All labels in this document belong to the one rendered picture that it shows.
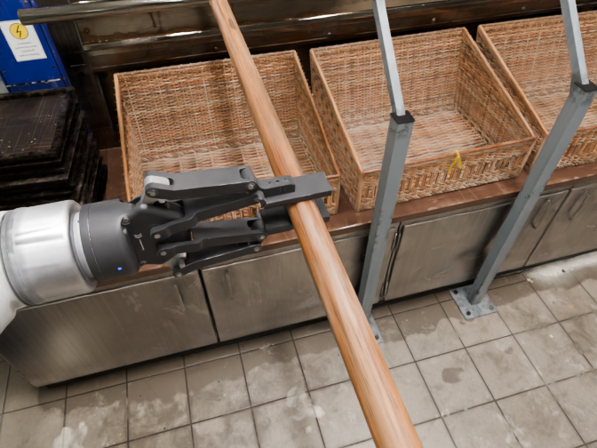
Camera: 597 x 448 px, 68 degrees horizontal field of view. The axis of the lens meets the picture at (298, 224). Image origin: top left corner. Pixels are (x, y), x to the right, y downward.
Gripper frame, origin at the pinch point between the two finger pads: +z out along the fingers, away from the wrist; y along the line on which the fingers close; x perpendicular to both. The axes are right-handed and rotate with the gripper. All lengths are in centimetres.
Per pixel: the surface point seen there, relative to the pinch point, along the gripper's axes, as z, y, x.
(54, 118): -41, 32, -76
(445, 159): 58, 47, -50
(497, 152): 75, 48, -50
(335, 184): 26, 49, -51
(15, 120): -50, 32, -78
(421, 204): 52, 61, -48
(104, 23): -25, 21, -100
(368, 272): 35, 79, -41
